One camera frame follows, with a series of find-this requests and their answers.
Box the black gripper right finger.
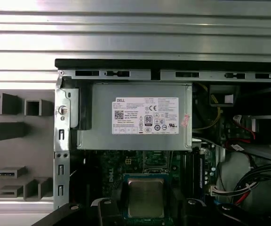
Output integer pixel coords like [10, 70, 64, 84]
[173, 197, 254, 226]

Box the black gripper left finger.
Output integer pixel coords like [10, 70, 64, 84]
[38, 197, 127, 226]

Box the silver CPU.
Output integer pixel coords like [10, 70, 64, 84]
[123, 173, 174, 218]

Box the RAM stick with label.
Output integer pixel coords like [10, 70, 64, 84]
[198, 155, 205, 196]

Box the green motherboard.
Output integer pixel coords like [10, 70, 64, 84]
[83, 150, 217, 226]

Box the grey power supply unit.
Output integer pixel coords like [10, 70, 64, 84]
[76, 82, 193, 151]

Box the grey parts rack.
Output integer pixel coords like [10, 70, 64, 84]
[0, 93, 56, 201]

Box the black PC case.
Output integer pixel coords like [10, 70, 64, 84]
[54, 58, 271, 226]

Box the black cable bundle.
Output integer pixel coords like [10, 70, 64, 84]
[229, 163, 271, 206]

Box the red wire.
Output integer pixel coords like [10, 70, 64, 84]
[240, 127, 256, 140]

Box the yellow wire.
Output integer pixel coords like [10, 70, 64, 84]
[193, 82, 223, 132]

